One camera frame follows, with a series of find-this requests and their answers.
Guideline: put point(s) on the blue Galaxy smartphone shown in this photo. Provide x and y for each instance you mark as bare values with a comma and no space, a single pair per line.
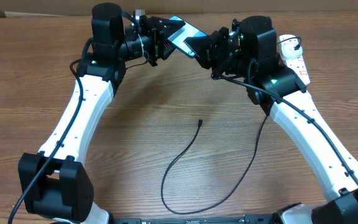
178,38

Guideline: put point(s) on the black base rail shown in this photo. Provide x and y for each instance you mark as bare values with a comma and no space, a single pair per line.
246,219

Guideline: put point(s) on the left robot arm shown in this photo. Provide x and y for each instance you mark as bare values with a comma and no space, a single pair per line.
54,182

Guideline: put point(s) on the white power strip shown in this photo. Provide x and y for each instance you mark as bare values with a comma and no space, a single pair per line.
299,67

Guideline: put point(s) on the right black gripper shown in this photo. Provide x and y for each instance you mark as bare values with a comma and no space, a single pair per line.
206,50

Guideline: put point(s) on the white charger plug adapter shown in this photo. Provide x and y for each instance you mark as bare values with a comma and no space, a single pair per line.
290,46

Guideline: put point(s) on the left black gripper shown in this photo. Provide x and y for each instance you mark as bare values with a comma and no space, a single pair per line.
154,27

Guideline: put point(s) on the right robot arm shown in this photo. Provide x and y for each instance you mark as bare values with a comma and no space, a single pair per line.
251,55

